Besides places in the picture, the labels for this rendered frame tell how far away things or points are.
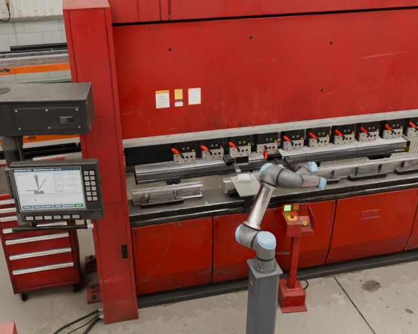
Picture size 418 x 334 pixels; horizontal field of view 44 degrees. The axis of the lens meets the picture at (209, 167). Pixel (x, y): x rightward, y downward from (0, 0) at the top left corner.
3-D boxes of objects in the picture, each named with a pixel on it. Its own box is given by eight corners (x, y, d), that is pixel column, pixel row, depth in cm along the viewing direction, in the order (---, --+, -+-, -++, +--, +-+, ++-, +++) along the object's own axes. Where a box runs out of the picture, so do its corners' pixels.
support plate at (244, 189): (240, 197, 354) (240, 196, 353) (229, 178, 376) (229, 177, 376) (265, 193, 358) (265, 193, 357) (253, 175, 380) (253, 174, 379)
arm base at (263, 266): (280, 272, 319) (281, 259, 314) (257, 276, 316) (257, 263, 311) (271, 256, 332) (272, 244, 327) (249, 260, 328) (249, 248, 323)
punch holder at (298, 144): (283, 152, 373) (284, 130, 365) (279, 146, 380) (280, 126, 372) (302, 149, 376) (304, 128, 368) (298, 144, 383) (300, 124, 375)
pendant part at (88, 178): (21, 222, 284) (8, 166, 267) (26, 211, 295) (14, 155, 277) (103, 219, 287) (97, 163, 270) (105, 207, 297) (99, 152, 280)
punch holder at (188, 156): (174, 164, 356) (173, 143, 348) (172, 158, 364) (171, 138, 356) (195, 162, 359) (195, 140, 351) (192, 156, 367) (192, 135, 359)
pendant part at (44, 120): (12, 241, 292) (-20, 101, 251) (22, 217, 314) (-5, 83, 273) (103, 237, 296) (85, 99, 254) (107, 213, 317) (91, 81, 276)
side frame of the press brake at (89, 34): (105, 325, 383) (62, 8, 272) (98, 254, 456) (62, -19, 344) (138, 319, 388) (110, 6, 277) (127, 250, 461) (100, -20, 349)
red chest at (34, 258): (16, 307, 399) (-10, 198, 351) (21, 266, 442) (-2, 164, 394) (82, 296, 410) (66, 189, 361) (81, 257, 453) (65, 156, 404)
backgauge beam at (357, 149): (136, 185, 389) (135, 173, 384) (134, 176, 401) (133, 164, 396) (409, 152, 437) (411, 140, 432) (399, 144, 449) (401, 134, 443)
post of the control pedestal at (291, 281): (288, 289, 400) (294, 232, 374) (286, 284, 405) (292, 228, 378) (295, 288, 400) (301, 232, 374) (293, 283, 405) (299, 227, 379)
